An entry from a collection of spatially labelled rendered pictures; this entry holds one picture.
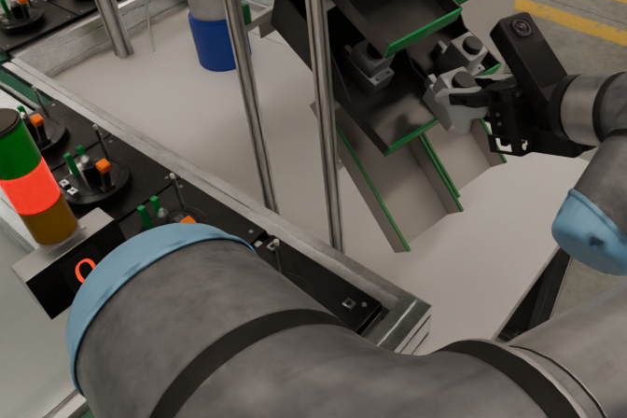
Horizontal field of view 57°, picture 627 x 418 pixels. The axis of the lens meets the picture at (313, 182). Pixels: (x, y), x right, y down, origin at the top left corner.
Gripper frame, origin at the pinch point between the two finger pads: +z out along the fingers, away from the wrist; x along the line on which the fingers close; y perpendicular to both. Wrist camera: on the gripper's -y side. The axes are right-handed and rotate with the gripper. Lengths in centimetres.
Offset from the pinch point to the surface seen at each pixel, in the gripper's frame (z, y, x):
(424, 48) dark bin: 16.4, -3.8, 7.9
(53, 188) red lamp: 4, -5, -51
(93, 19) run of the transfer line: 128, -28, -28
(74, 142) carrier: 74, -1, -47
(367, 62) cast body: 9.0, -5.8, -7.4
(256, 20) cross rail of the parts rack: 24.5, -15.2, -16.1
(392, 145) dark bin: 4.4, 5.6, -9.2
